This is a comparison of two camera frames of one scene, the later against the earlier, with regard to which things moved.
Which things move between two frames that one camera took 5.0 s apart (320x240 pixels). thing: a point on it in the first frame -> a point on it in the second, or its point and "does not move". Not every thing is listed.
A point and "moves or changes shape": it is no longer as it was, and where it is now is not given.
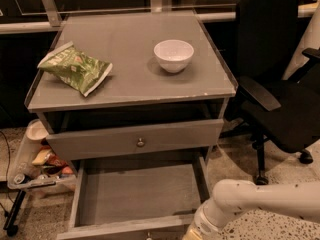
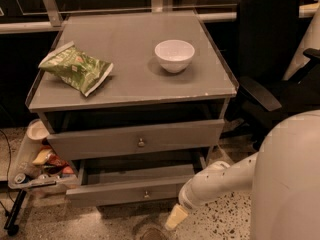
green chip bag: (79, 70) does not move
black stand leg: (9, 225) does not move
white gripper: (199, 224) -> (189, 197)
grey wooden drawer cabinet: (138, 111) does not move
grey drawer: (136, 198) moves or changes shape
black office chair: (281, 105) does not move
